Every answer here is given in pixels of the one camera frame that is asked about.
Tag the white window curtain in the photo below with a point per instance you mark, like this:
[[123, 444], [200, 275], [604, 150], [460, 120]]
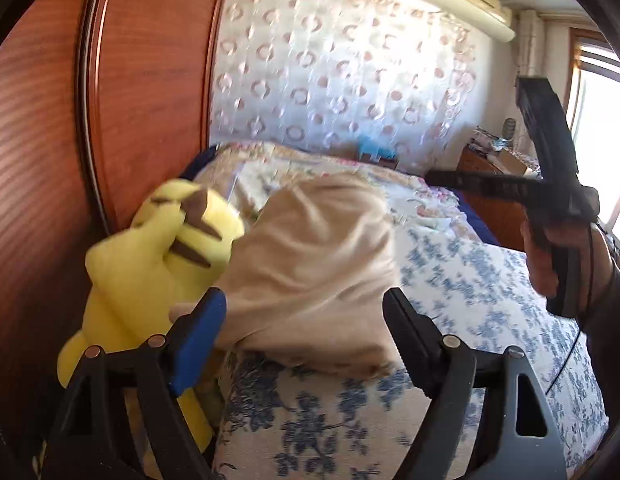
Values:
[[530, 45]]

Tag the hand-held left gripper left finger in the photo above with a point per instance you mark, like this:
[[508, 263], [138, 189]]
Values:
[[199, 345]]

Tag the blue floral bed sheet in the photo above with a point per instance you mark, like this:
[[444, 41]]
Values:
[[470, 300]]

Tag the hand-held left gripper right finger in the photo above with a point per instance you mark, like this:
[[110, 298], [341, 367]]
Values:
[[407, 335]]

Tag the pink floral blanket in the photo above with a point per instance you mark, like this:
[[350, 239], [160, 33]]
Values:
[[415, 195]]

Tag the person's right forearm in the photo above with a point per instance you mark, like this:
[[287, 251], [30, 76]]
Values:
[[610, 330]]

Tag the circle-patterned sheer curtain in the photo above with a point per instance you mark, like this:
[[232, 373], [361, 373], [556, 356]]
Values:
[[340, 75]]

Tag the beige printed t-shirt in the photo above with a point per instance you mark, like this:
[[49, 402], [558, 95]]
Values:
[[315, 270]]

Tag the person's right hand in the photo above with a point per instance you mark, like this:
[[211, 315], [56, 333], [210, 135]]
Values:
[[537, 260]]

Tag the wooden low cabinet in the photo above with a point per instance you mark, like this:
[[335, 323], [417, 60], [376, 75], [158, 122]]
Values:
[[485, 195]]

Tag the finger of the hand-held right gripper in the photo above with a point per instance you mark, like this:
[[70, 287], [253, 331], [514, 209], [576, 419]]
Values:
[[480, 185]]

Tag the yellow plush toy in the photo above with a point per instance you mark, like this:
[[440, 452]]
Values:
[[149, 270]]

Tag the wall air conditioner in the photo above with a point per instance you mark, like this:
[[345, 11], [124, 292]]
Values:
[[470, 2]]

